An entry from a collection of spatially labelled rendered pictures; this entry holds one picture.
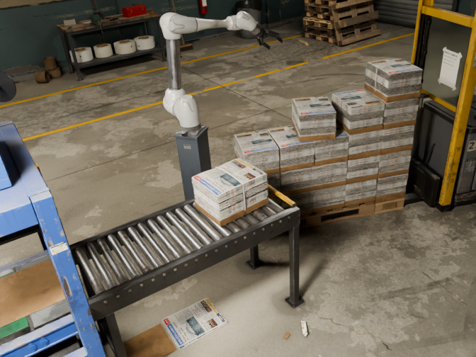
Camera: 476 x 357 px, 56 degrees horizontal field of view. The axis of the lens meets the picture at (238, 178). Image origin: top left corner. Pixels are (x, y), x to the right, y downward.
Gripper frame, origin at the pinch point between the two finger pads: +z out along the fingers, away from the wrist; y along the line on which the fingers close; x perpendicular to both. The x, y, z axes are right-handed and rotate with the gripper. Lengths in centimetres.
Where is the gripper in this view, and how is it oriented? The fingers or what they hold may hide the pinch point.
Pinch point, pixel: (275, 44)
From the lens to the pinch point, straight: 377.0
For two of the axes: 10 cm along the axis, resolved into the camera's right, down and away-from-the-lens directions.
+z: 7.1, 3.5, 6.1
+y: 6.9, -1.7, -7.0
